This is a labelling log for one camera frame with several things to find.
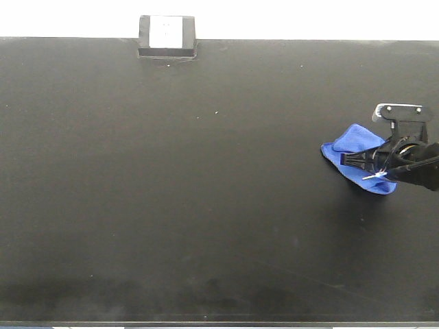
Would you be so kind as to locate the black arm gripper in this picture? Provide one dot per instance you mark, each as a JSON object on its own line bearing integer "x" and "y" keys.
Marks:
{"x": 393, "y": 153}

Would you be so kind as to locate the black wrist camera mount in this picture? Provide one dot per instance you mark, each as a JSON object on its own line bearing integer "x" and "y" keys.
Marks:
{"x": 408, "y": 122}

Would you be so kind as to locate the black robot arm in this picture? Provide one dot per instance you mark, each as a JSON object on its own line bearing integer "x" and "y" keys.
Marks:
{"x": 422, "y": 170}

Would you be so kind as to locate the blue microfiber cloth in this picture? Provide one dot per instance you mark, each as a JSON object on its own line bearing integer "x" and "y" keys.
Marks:
{"x": 355, "y": 139}

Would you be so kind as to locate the black bench outlet box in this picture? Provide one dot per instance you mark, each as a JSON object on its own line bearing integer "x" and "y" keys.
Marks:
{"x": 171, "y": 37}

